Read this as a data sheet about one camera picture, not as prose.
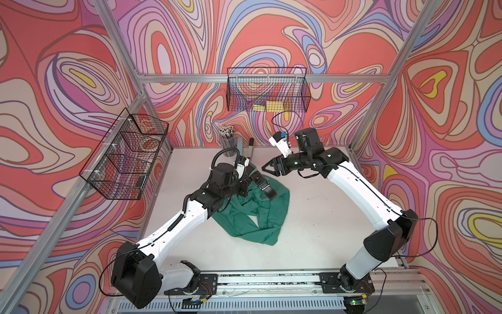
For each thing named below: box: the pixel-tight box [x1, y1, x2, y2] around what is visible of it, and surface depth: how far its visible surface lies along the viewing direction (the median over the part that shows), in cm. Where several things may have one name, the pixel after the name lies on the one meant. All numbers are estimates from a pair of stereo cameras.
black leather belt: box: [245, 162, 278, 201], surface depth 74 cm
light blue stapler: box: [236, 136, 244, 156], surface depth 117 cm
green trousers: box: [211, 162, 290, 246], surface depth 90 cm
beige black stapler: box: [249, 137, 255, 162], surface depth 120 cm
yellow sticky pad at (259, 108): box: [252, 104, 267, 112], surface depth 85 cm
